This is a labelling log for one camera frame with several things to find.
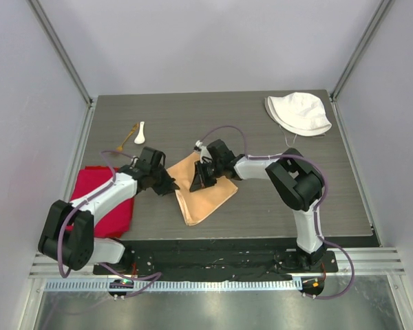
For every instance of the aluminium front rail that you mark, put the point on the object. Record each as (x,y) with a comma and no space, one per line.
(228,264)

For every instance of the red folded cloth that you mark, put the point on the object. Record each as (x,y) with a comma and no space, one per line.
(111,201)

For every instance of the right aluminium frame post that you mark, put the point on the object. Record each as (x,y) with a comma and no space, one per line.
(365,40)

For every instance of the gold fork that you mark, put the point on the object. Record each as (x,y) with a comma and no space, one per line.
(133,130)

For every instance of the peach cloth napkin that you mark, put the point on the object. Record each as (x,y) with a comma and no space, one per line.
(197,206)

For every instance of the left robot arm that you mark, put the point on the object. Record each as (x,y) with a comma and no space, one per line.
(68,234)

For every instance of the white spoon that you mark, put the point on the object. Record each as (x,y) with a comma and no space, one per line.
(140,138)

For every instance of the white slotted cable duct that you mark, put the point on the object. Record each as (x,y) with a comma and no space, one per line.
(120,285)

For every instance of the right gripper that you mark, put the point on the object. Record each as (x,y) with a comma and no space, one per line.
(201,181)

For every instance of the left aluminium frame post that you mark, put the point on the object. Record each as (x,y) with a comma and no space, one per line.
(46,25)

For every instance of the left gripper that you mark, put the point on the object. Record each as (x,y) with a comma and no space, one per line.
(168,185)

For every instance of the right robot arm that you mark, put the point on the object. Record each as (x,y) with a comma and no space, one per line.
(299,184)

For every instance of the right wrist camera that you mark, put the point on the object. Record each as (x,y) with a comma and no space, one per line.
(203,152)

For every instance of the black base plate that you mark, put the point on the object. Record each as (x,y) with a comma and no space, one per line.
(216,244)

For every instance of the aluminium frame post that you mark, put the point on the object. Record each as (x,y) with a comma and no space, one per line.
(365,40)
(46,25)

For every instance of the white bucket hat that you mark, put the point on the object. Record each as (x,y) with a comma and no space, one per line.
(300,113)

